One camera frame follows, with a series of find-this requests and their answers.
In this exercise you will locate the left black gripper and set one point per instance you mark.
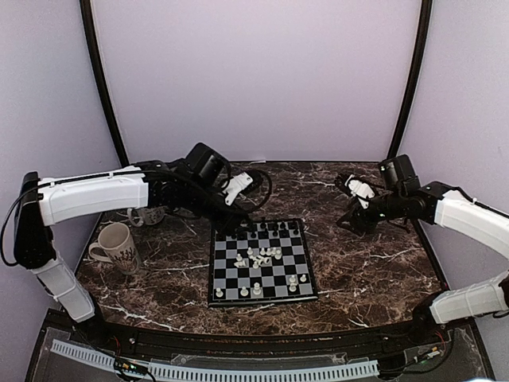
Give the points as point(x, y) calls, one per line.
point(227, 224)

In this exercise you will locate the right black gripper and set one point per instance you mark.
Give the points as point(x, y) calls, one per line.
point(357, 216)

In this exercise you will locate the black grey chess board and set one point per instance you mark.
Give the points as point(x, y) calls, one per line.
point(274, 280)

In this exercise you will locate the white bishop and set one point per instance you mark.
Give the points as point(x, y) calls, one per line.
point(292, 283)

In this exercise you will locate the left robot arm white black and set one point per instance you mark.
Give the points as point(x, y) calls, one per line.
point(201, 183)

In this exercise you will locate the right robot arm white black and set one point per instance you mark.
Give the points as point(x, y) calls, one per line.
point(437, 204)

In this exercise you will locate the black chess pieces row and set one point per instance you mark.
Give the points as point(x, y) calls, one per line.
point(265, 229)

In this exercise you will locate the white mug orange inside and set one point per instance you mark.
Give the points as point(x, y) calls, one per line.
point(145, 216)

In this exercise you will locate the white mug floral pattern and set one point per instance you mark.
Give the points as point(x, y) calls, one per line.
point(115, 245)

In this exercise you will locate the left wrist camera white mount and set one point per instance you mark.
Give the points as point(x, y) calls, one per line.
point(246, 182)

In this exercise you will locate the black front rail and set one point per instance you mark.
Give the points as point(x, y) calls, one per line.
point(138, 340)

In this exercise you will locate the white slotted cable duct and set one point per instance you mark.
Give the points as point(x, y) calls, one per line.
point(196, 368)

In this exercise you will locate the right black frame post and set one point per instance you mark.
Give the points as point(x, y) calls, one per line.
point(413, 77)

